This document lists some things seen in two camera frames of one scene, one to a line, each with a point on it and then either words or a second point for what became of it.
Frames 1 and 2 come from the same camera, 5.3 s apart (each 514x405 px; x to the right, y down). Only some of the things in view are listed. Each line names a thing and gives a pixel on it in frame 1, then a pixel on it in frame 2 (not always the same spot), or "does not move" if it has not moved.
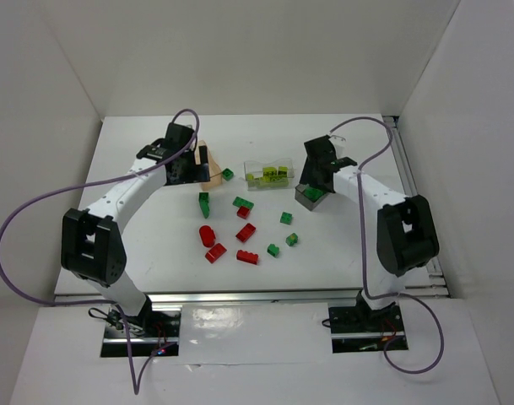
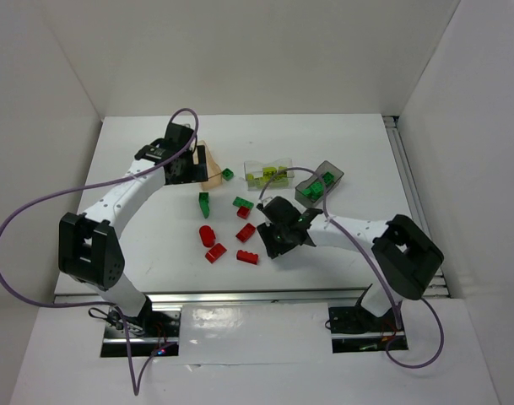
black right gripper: [310, 179] → [267, 238]
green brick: [240, 202] does not move
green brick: [313, 193] does not move
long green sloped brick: [203, 201] does not move
